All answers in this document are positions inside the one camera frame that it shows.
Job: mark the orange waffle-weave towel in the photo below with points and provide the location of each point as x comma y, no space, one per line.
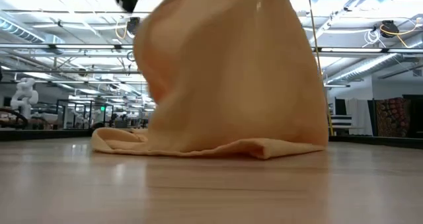
231,85

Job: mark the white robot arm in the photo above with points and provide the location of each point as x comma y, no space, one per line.
24,96

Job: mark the white hanging cloth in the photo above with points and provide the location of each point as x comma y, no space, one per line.
358,116

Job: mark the patterned hanging rug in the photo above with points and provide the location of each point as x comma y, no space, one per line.
393,116

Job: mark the black metal stand frame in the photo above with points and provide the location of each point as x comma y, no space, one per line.
86,102

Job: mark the silver ventilation duct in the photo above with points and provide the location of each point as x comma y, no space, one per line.
363,68
16,29

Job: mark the black aluminium table frame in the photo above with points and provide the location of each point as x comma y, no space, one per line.
39,134

